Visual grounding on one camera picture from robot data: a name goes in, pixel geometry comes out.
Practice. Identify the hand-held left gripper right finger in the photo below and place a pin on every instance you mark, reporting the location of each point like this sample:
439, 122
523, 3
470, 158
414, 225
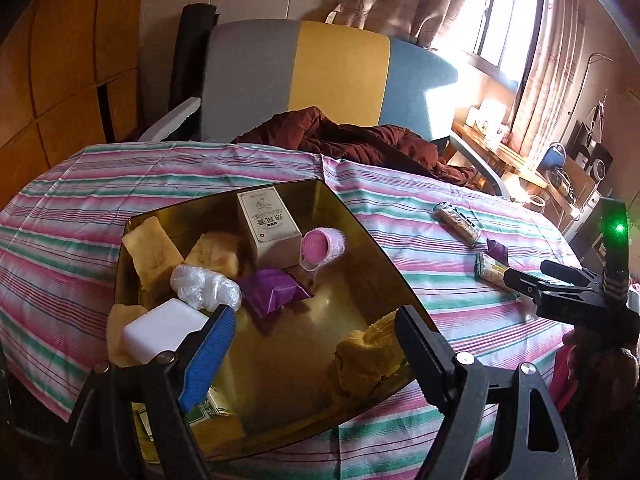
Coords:
425, 355

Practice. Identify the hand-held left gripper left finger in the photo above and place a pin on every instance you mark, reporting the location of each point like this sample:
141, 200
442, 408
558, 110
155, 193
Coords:
210, 355

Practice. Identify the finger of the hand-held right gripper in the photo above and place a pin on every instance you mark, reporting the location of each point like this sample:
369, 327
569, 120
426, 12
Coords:
565, 270
550, 300

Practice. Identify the green white packet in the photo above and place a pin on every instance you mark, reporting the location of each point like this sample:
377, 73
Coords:
210, 407

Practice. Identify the yellow towel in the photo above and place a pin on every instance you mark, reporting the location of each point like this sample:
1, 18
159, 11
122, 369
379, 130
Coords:
370, 355

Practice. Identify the yellow green packet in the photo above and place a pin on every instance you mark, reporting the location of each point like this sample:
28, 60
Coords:
492, 270

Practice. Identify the clear plastic bag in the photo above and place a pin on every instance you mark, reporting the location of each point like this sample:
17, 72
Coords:
205, 285

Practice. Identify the gold mirror tray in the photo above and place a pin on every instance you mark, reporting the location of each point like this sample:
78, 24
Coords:
340, 290

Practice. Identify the beige carton box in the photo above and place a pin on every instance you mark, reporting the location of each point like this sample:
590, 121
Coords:
267, 230

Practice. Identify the pink plastic cup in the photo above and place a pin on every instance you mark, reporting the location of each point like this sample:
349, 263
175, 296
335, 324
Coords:
322, 247

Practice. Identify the person's right forearm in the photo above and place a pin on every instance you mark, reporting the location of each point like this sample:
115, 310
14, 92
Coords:
605, 395

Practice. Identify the small purple packet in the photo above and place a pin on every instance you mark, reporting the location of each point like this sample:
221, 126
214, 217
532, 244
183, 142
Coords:
495, 252

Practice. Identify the clear glass jar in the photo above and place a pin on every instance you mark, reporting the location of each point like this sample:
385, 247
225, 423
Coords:
537, 202

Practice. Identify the red bedding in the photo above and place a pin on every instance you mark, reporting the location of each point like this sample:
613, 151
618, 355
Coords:
562, 375

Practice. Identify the brown cardboard box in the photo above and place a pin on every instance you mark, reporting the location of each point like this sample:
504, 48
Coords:
575, 180

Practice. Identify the yellow sponge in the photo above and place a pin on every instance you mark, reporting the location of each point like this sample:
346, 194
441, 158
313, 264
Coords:
117, 330
215, 252
150, 255

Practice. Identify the black speaker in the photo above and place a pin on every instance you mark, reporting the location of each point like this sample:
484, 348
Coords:
597, 160

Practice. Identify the silver roll packet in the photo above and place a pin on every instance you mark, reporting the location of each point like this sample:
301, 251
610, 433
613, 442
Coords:
457, 220

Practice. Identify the wooden side desk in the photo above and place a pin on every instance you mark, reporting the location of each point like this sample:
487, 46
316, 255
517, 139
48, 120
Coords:
505, 155

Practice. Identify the white container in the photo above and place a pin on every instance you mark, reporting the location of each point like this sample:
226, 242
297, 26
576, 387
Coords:
487, 120

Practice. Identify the beige patterned curtain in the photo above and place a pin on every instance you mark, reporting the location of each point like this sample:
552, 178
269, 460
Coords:
555, 70
400, 0

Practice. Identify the dark red blanket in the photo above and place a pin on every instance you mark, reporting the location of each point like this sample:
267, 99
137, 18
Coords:
360, 145

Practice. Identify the window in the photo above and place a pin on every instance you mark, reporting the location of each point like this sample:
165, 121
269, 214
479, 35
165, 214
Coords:
505, 15

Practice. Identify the grey yellow blue chair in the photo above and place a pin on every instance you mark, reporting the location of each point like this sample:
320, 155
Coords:
340, 75

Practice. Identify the black rolled mat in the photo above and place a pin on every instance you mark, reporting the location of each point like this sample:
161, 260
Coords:
192, 60

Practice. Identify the wooden wardrobe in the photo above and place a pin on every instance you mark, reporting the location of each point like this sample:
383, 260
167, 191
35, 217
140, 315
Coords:
60, 70

